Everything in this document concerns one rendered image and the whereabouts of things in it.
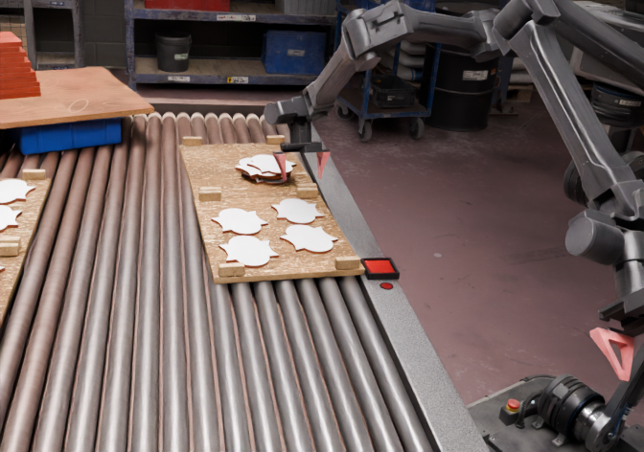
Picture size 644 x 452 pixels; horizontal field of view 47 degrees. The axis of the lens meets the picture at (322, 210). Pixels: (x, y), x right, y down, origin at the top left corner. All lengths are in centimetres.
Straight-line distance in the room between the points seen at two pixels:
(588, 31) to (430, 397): 71
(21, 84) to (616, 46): 174
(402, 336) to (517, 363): 166
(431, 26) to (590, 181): 55
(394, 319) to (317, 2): 484
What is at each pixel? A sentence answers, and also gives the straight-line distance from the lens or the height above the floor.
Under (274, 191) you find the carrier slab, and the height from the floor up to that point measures 94.
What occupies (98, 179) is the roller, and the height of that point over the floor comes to 92.
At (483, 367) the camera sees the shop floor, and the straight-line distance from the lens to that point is 309.
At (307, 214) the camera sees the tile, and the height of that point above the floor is 94.
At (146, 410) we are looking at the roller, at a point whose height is 92.
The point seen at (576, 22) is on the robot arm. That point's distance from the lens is 140.
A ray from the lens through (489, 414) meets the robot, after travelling 248.
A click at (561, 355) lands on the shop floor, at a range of 329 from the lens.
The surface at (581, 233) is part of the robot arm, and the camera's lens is 112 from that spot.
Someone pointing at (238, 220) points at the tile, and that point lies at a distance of 186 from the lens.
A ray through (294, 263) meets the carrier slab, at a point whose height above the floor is 94.
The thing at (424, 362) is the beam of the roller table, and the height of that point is 91.
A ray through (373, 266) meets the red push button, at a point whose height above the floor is 93.
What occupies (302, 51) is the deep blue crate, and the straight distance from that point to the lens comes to 627.
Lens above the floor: 178
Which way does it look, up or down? 25 degrees down
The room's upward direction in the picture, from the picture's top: 5 degrees clockwise
